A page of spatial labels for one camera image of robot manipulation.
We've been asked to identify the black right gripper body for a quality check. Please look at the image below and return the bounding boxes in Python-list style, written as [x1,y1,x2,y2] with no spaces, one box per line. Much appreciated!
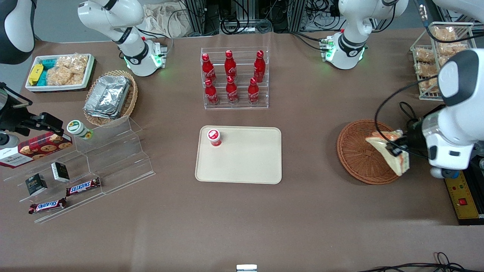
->
[0,84,39,136]

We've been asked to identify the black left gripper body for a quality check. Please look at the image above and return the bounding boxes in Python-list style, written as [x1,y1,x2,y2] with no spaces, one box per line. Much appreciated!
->
[405,120,428,156]

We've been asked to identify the triangular sandwich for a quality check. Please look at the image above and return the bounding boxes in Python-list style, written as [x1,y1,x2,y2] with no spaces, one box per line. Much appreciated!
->
[365,130,411,177]

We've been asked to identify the white rectangular snack tray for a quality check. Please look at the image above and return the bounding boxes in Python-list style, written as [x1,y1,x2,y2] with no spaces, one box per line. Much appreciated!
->
[25,54,95,93]

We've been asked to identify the round brown wicker basket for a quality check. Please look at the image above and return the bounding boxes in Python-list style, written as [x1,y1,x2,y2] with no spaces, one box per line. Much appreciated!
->
[337,119,408,185]

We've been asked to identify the oval light wicker basket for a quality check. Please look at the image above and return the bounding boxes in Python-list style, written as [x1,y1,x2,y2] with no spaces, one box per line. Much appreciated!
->
[83,70,138,127]

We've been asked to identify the beige plastic tray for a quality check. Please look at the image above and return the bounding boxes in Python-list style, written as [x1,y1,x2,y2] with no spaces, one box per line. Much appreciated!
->
[195,126,282,185]

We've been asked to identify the green lidded yogurt bottle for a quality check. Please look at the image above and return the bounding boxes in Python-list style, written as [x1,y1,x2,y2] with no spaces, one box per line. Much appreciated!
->
[67,120,94,141]

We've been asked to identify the red cookie box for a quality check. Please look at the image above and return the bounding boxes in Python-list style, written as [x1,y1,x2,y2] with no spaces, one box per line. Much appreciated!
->
[0,132,73,169]

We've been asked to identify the small black carton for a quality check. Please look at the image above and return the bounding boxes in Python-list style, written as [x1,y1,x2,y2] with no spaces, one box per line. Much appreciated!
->
[51,162,71,183]
[25,173,48,196]

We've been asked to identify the yellow snack packet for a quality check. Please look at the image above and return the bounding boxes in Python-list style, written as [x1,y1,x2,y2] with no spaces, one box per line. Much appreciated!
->
[28,64,44,86]

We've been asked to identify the clear bag of rice crackers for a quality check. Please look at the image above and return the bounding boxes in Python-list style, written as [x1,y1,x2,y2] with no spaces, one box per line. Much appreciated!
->
[46,55,90,86]

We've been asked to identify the bagged fried snack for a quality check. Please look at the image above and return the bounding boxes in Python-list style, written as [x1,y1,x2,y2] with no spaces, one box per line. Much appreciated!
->
[414,48,436,63]
[414,62,440,78]
[437,43,470,58]
[419,77,441,93]
[432,26,458,43]

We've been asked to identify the stacked aluminium foil containers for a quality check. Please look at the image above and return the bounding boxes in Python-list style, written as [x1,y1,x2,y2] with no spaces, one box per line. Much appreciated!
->
[84,75,131,120]

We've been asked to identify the snickers chocolate bar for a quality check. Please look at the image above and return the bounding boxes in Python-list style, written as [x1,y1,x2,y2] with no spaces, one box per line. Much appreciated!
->
[66,177,101,197]
[28,197,67,215]

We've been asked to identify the clear acrylic stepped shelf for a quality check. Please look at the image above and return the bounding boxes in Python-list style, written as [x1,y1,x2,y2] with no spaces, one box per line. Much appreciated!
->
[3,116,156,224]

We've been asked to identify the yellow emergency stop control box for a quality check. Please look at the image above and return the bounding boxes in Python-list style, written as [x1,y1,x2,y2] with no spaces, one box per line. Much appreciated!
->
[425,105,484,226]

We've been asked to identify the beige crumpled cloth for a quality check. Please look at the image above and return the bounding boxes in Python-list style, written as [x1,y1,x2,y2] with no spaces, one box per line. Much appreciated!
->
[143,3,191,38]

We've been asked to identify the red cola bottle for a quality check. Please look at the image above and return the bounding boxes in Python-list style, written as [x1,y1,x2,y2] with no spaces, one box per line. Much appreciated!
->
[254,50,266,83]
[202,53,217,84]
[225,50,237,80]
[248,77,261,105]
[226,76,239,105]
[204,79,219,106]

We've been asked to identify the red lidded yogurt cup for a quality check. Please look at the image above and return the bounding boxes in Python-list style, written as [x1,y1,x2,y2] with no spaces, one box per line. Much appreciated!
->
[207,129,222,147]

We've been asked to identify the clear acrylic bottle rack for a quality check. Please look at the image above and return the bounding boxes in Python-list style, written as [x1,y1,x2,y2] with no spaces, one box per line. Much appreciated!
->
[200,46,269,110]

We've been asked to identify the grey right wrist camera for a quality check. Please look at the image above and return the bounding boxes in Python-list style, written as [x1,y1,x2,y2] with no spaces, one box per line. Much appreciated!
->
[0,133,20,148]

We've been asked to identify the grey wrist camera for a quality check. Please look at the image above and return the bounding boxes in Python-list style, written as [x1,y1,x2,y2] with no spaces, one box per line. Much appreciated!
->
[430,167,460,179]
[0,133,20,148]

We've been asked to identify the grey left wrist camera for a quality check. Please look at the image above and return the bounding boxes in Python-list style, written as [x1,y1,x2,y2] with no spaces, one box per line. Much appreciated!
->
[430,167,460,179]

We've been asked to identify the white wire basket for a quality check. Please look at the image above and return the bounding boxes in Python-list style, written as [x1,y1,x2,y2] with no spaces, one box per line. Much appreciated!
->
[410,22,477,101]

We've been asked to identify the black cables on table edge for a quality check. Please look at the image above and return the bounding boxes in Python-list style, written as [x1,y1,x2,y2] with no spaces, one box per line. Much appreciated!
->
[357,252,484,272]

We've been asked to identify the black base cable bundle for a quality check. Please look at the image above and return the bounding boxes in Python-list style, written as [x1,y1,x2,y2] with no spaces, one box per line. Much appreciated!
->
[289,31,327,51]

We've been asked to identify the background cable tangle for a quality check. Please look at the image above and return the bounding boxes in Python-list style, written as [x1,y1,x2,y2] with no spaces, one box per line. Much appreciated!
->
[219,0,273,35]

